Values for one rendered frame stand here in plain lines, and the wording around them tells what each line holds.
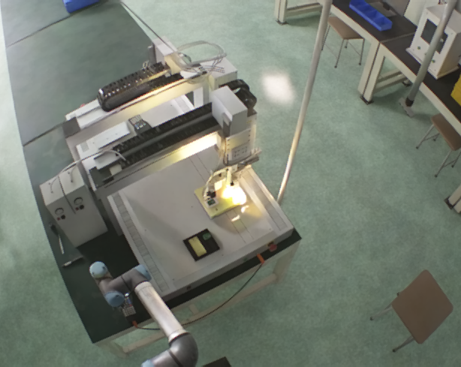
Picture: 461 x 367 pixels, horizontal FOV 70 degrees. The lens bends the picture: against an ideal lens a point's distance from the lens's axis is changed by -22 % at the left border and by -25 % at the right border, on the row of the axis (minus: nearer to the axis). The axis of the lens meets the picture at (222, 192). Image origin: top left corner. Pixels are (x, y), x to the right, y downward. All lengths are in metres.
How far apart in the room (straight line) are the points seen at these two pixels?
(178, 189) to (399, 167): 2.10
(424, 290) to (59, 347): 2.51
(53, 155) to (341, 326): 2.21
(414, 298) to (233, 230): 1.26
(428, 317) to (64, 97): 2.88
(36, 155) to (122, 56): 1.01
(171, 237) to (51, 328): 1.38
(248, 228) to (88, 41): 2.08
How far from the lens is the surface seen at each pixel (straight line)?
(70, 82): 2.97
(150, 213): 2.02
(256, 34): 4.40
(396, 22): 3.96
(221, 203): 1.98
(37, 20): 4.04
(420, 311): 2.52
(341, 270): 2.91
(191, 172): 2.11
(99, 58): 3.09
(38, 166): 2.54
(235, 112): 1.62
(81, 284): 2.08
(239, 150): 1.79
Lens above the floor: 2.63
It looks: 60 degrees down
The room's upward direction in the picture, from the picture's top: 1 degrees clockwise
